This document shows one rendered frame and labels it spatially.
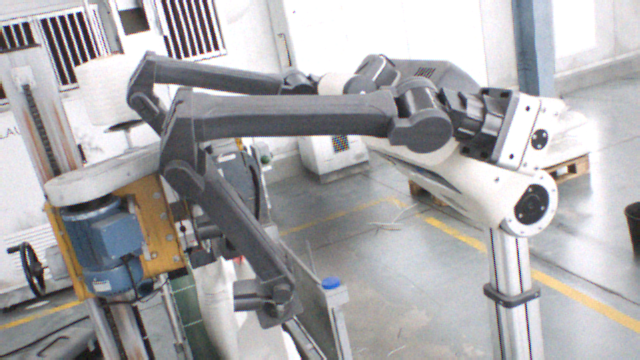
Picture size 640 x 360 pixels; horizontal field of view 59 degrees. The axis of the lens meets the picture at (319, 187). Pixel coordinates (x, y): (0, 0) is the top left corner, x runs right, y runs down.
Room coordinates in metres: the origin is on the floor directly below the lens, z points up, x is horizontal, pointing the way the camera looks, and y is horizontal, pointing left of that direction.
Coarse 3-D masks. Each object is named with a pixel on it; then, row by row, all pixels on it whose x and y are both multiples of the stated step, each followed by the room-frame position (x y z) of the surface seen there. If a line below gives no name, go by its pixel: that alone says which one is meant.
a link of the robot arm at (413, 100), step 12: (408, 96) 0.87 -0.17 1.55; (420, 96) 0.85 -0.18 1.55; (432, 96) 0.86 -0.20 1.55; (444, 96) 0.86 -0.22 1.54; (456, 96) 0.87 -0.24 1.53; (408, 108) 0.85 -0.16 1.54; (420, 108) 0.83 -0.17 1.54; (444, 108) 0.84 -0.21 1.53; (456, 108) 0.84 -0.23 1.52; (456, 120) 0.84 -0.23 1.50
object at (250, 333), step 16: (240, 272) 1.60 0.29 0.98; (256, 320) 1.52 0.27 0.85; (240, 336) 1.51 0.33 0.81; (256, 336) 1.45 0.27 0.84; (272, 336) 1.30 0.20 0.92; (288, 336) 1.46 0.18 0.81; (240, 352) 1.45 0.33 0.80; (256, 352) 1.38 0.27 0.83; (272, 352) 1.34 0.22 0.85; (288, 352) 1.35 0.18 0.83
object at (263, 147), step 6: (252, 144) 1.78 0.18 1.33; (258, 144) 1.76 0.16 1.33; (264, 144) 1.74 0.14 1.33; (252, 150) 1.76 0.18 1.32; (258, 150) 1.72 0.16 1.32; (264, 150) 1.73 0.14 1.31; (252, 156) 1.77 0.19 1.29; (258, 156) 1.72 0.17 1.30; (270, 156) 1.73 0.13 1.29; (258, 162) 1.72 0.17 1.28; (270, 162) 1.73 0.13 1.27
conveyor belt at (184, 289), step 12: (168, 276) 3.06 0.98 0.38; (192, 276) 2.99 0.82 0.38; (180, 288) 2.87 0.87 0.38; (192, 288) 2.83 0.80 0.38; (180, 300) 2.72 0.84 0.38; (192, 300) 2.69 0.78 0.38; (180, 312) 2.59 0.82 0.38; (192, 312) 2.56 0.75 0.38; (192, 324) 2.44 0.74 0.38; (192, 336) 2.33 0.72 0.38; (204, 336) 2.30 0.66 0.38; (192, 348) 2.22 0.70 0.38; (204, 348) 2.20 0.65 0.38
